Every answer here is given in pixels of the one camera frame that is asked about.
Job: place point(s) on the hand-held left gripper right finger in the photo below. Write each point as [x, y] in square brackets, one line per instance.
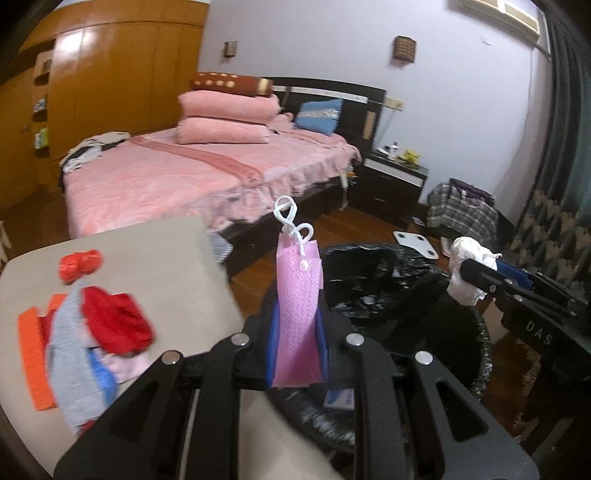
[323, 353]

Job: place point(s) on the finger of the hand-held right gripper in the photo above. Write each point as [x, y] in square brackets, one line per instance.
[513, 277]
[489, 281]

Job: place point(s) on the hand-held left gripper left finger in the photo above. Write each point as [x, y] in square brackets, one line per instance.
[272, 344]

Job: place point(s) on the white tissue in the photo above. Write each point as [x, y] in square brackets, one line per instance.
[467, 251]

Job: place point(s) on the pink mesh bag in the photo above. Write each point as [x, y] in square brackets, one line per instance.
[298, 300]

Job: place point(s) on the bin with black bag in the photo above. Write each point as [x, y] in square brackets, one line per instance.
[392, 295]

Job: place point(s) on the orange foam net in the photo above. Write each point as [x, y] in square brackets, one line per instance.
[34, 350]

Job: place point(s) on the cardboard box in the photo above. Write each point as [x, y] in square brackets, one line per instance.
[494, 323]

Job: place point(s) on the blue white packet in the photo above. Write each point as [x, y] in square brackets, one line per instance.
[339, 398]

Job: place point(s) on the plaid bag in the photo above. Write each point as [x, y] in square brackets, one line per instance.
[461, 217]

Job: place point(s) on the white bathroom scale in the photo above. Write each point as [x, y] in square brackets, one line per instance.
[415, 244]

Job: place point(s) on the grey quilted mat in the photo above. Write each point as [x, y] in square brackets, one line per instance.
[219, 247]

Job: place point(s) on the dark patterned curtain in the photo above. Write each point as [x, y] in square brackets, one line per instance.
[558, 161]

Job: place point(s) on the dark nightstand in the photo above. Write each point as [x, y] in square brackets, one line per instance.
[390, 189]

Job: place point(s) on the pale pink cloth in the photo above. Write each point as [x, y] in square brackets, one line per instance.
[131, 367]

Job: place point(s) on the yellow plush toy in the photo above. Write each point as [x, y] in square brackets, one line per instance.
[409, 157]

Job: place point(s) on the red cloth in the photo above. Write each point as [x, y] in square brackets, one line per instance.
[117, 323]

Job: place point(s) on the white bottle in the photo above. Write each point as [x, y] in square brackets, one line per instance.
[394, 151]

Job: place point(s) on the pink bedspread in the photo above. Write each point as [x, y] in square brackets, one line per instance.
[175, 184]

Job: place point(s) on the red crumpled wrapper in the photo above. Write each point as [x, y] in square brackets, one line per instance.
[79, 265]

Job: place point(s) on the pink folded blanket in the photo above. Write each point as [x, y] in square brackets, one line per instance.
[221, 131]

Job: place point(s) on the blue pillow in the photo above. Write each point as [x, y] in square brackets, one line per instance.
[319, 116]

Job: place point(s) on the stacked pink pillows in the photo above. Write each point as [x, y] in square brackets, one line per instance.
[226, 107]

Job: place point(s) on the white air conditioner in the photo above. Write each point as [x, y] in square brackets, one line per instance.
[503, 18]

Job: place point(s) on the brown dotted bolster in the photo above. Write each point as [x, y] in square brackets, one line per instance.
[231, 83]

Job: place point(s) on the pile of clothes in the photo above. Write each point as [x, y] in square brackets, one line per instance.
[92, 147]

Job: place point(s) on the wooden wardrobe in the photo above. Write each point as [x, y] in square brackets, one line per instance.
[115, 83]

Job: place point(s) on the green bottle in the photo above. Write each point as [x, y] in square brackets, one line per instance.
[42, 138]

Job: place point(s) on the wall socket plate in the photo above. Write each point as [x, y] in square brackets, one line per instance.
[395, 104]

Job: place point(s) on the dark wooden bed frame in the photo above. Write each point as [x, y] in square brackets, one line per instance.
[355, 99]

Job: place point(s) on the large wall lamp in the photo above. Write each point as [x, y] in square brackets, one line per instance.
[405, 47]

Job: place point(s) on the small wall lamp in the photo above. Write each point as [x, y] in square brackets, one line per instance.
[231, 48]

